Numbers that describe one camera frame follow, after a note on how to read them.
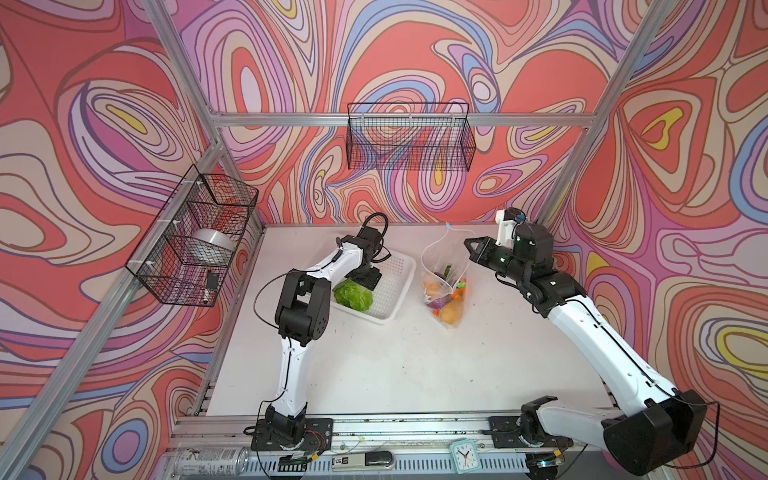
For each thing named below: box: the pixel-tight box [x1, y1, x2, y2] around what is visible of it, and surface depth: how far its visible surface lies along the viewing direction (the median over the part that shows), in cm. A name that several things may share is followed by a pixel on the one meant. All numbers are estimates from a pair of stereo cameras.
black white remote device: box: [332, 451, 395, 471], surface depth 69 cm
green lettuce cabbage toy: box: [333, 279, 373, 312], surface depth 93 cm
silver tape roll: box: [191, 228, 234, 256], surface depth 73 cm
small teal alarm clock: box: [450, 439, 482, 475], surface depth 70 cm
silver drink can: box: [173, 447, 249, 477], surface depth 68 cm
